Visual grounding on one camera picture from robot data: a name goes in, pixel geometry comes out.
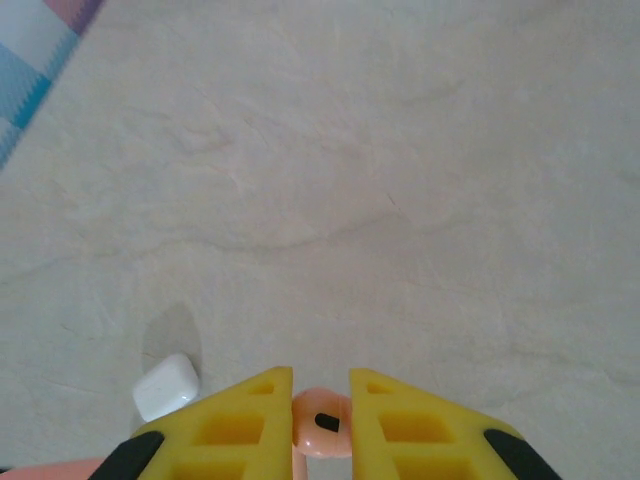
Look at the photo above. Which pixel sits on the white earbud charging case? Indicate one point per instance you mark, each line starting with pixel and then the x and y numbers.
pixel 162 387

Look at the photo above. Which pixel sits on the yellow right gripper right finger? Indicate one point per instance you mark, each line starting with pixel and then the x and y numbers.
pixel 415 435

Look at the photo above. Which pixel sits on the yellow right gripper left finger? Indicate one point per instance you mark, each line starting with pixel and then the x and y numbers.
pixel 225 430

